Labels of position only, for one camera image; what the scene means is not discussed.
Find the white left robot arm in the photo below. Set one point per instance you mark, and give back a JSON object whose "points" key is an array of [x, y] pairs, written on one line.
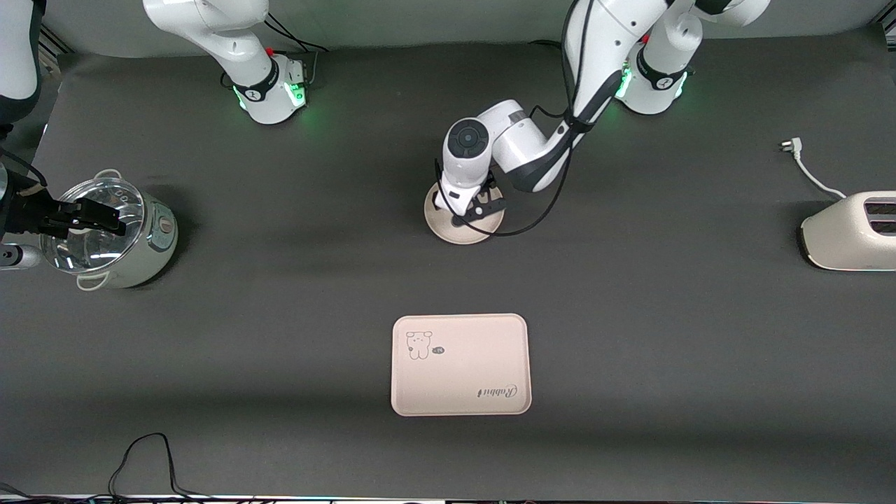
{"points": [[518, 140]]}

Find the white toaster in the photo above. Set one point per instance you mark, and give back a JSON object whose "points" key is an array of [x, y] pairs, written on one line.
{"points": [[847, 241]]}

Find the beige rectangular rabbit tray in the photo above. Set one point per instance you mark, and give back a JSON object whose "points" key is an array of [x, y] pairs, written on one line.
{"points": [[462, 367]]}

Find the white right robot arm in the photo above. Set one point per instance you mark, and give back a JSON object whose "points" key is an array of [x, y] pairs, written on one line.
{"points": [[259, 77]]}

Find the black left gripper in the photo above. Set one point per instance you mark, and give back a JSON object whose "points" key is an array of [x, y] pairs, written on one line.
{"points": [[456, 220]]}

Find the round beige plate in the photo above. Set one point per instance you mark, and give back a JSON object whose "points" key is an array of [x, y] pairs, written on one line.
{"points": [[469, 234]]}

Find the pale green electric pot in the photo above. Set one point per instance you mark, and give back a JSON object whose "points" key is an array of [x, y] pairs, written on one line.
{"points": [[150, 252]]}

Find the dark grey table cover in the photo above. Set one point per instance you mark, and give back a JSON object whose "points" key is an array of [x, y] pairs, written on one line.
{"points": [[280, 350]]}

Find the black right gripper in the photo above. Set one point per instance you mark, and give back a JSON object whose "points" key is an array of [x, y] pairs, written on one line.
{"points": [[26, 214]]}

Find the glass pot lid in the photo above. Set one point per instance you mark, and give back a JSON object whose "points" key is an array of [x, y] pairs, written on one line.
{"points": [[105, 250]]}

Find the aluminium frame rail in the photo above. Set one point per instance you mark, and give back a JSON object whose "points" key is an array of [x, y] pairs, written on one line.
{"points": [[59, 43]]}

